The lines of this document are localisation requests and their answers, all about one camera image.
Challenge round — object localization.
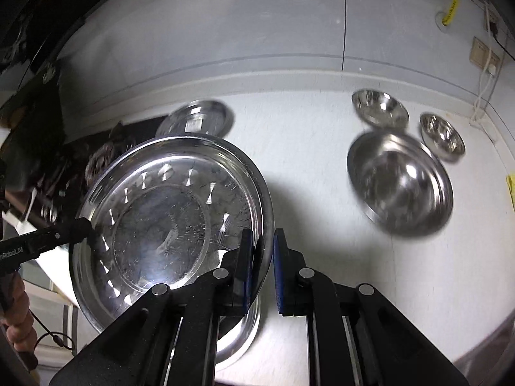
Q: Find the beige wall socket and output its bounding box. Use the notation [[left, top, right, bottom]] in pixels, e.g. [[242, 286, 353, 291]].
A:
[[471, 37, 502, 70]]

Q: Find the black wok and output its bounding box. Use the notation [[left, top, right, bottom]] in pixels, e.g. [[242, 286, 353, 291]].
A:
[[0, 86, 67, 178]]

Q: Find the small steel bowl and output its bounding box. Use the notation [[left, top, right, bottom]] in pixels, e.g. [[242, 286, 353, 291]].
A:
[[419, 113, 466, 162]]

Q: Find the person's left hand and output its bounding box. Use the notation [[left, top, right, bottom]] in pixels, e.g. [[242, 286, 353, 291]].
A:
[[0, 275, 38, 366]]

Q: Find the white power cable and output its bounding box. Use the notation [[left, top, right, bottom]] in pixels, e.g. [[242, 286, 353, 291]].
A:
[[470, 58, 500, 142]]

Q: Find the large steel bowl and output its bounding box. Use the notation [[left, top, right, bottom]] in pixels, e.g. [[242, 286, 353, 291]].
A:
[[347, 130, 454, 238]]

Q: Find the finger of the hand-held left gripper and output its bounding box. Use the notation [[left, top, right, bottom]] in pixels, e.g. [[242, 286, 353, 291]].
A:
[[34, 217, 96, 259]]

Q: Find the black range hood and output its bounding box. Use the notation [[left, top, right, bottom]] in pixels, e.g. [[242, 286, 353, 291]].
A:
[[0, 0, 155, 75]]

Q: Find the black power cable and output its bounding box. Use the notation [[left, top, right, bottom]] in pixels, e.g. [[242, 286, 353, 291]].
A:
[[492, 27, 515, 63]]

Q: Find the yellow gas hose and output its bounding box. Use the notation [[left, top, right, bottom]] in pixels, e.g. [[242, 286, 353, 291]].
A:
[[441, 0, 462, 25]]

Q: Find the medium steel bowl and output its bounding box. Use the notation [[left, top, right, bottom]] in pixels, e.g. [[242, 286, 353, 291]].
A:
[[351, 89, 410, 130]]

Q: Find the thin black cord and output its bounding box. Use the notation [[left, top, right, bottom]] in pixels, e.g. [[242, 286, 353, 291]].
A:
[[29, 313, 76, 355]]

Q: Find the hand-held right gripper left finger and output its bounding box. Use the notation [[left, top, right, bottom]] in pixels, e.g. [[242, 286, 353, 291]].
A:
[[50, 227, 258, 386]]

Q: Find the black glass gas stove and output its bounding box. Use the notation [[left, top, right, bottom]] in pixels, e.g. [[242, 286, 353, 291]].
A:
[[24, 117, 170, 232]]

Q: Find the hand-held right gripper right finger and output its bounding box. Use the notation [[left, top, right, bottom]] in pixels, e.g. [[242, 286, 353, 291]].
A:
[[273, 228, 469, 386]]

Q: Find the small steel plate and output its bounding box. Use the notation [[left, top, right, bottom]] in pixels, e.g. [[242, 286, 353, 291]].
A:
[[155, 100, 235, 139]]

